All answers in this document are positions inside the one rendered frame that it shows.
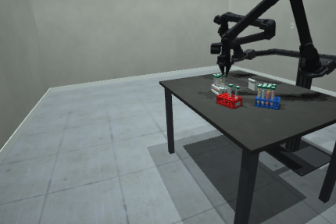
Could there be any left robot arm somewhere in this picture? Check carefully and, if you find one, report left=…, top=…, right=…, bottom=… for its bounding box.
left=210, top=0, right=327, bottom=74

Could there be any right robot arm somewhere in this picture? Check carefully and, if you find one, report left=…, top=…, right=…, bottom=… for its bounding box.
left=213, top=12, right=276, bottom=59

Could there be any red lego-style plate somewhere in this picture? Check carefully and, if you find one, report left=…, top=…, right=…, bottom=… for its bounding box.
left=216, top=93, right=242, bottom=109

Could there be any white tube rack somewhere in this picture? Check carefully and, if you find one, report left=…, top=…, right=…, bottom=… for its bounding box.
left=211, top=84, right=229, bottom=95

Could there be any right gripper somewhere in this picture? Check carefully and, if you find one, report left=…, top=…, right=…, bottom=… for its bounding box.
left=218, top=27, right=230, bottom=38

